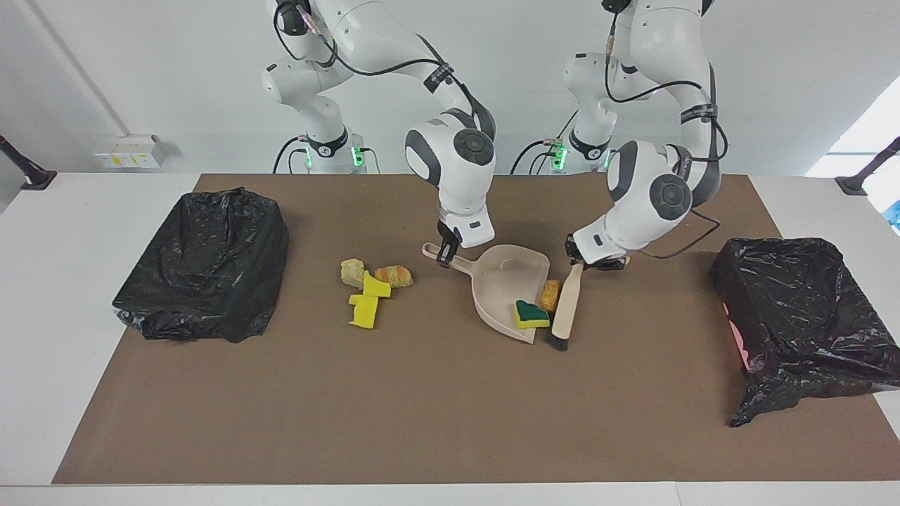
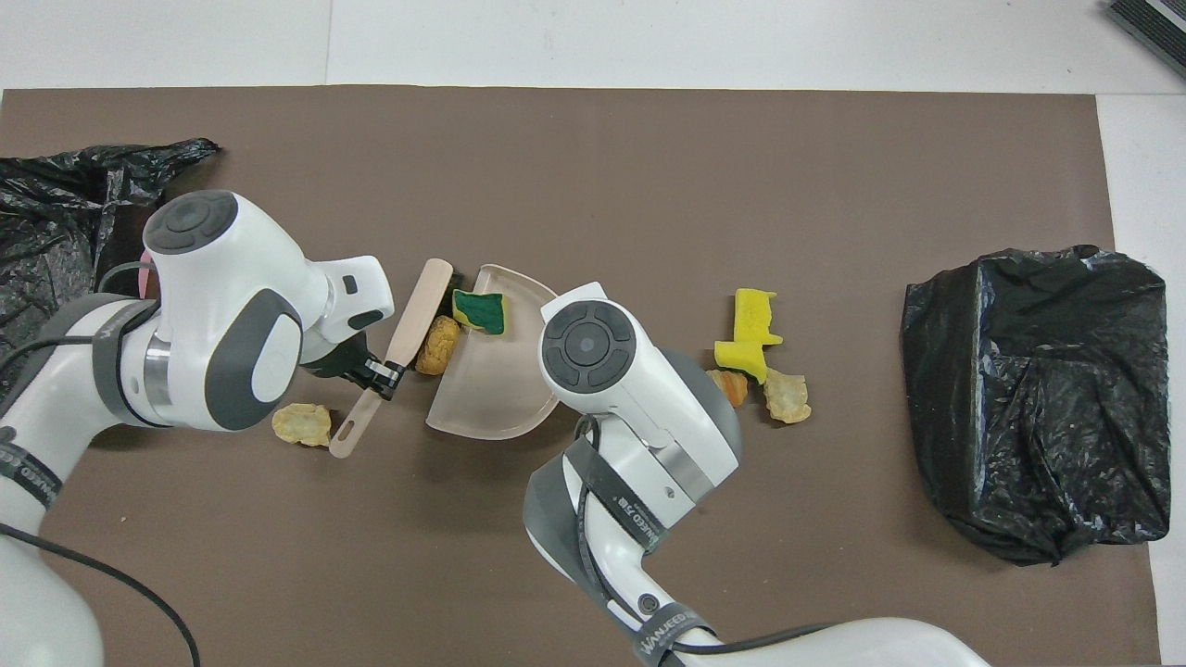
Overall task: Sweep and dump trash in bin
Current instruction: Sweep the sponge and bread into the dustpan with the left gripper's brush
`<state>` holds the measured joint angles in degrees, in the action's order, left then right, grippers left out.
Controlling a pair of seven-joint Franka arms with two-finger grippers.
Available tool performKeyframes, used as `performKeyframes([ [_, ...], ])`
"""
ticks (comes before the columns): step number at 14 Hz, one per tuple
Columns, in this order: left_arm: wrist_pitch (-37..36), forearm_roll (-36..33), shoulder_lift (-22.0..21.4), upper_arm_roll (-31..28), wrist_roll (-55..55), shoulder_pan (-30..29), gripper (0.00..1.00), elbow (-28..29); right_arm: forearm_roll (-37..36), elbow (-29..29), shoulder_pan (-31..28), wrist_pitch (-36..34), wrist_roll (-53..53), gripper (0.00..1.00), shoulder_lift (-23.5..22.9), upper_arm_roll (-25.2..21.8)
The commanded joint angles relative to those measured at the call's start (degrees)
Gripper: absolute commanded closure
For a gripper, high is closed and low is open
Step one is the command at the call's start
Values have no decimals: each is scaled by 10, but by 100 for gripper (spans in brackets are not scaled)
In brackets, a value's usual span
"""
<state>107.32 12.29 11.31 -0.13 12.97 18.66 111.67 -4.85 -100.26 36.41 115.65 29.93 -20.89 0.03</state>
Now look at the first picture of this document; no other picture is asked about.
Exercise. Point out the beige brush black bristles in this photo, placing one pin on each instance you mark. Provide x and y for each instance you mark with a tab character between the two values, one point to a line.
566	309

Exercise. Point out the green yellow sponge piece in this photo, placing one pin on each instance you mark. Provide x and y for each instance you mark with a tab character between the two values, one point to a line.
529	315

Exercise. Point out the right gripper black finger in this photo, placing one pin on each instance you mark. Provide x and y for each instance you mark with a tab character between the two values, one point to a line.
451	254
441	256

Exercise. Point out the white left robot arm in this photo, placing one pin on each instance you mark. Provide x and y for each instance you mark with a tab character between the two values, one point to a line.
661	197

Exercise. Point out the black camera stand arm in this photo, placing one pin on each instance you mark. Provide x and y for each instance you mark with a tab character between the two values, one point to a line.
24	169
868	169

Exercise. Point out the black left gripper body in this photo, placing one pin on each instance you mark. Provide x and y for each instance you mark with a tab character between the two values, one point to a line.
574	253

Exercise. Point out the orange striped croissant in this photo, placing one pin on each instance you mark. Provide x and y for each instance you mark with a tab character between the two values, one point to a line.
395	276

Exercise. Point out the blue white object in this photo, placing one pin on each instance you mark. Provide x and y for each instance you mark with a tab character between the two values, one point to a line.
895	214

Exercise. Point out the black plastic trash bag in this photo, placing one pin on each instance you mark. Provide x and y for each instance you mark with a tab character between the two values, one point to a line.
808	316
232	295

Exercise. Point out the beige plastic dustpan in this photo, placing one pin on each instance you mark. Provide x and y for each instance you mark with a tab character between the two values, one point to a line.
503	281

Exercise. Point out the white wall socket box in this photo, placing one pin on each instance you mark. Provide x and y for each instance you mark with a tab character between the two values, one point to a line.
130	151

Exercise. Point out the small yellow sponge wedge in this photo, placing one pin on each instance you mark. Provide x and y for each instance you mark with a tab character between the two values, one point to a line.
376	285

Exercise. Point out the pink plastic bin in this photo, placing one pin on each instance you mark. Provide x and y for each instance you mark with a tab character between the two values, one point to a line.
738	344

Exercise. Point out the brown bread roll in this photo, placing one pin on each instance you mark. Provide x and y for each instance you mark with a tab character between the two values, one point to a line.
550	295

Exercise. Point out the brown table mat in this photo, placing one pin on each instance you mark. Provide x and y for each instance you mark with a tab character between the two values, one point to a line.
450	422

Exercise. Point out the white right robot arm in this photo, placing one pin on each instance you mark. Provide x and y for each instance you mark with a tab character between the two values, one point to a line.
457	151

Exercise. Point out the notched yellow sponge piece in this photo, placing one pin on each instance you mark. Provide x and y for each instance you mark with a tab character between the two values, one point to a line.
364	313

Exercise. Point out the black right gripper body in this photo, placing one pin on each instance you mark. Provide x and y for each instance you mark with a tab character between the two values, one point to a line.
448	235

